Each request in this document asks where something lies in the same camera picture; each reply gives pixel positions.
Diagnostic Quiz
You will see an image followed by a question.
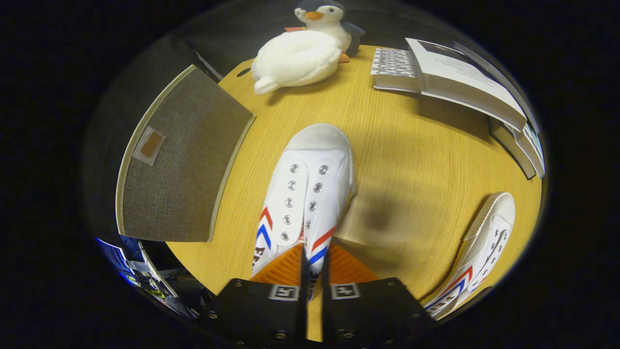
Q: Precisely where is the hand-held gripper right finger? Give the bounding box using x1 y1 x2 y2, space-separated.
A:
321 242 439 349

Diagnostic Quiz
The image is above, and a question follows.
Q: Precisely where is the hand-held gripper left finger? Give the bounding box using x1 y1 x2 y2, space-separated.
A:
196 242 309 349

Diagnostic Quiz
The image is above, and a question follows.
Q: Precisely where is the white canvas shoe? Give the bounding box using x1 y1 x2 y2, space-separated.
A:
251 124 357 301
424 191 515 320

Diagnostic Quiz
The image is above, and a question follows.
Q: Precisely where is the grey fabric storage box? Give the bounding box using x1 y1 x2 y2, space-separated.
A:
115 64 256 243

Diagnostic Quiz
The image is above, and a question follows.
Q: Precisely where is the white rack with clutter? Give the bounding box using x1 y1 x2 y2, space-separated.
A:
94 237 216 320

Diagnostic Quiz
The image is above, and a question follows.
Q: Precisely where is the thick plain white book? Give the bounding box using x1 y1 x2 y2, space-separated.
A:
488 116 537 180

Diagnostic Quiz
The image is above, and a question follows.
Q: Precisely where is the thick teal cover book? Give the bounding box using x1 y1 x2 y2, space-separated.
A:
513 124 546 179

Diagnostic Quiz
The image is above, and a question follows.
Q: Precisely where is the white book with dark photo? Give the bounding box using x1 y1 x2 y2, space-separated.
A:
405 37 528 132

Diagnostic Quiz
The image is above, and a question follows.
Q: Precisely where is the white penguin plush toy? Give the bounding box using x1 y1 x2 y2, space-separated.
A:
251 0 366 95

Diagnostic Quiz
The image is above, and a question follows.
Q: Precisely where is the blue cover book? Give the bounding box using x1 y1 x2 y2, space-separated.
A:
453 41 541 134

